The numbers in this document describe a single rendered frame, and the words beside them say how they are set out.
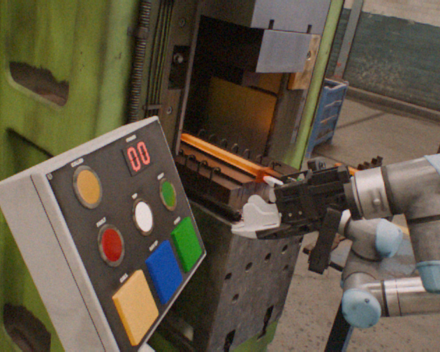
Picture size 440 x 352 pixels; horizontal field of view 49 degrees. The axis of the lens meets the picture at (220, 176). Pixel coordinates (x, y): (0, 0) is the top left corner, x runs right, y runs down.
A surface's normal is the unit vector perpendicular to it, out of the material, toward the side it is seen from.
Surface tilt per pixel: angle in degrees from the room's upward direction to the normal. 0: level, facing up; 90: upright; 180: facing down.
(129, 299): 60
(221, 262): 90
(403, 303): 78
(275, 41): 90
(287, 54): 90
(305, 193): 90
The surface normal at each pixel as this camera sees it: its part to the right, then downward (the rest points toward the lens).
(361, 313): -0.27, 0.31
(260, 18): 0.73, 0.37
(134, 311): 0.91, -0.22
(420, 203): -0.63, 0.04
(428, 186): -0.37, -0.03
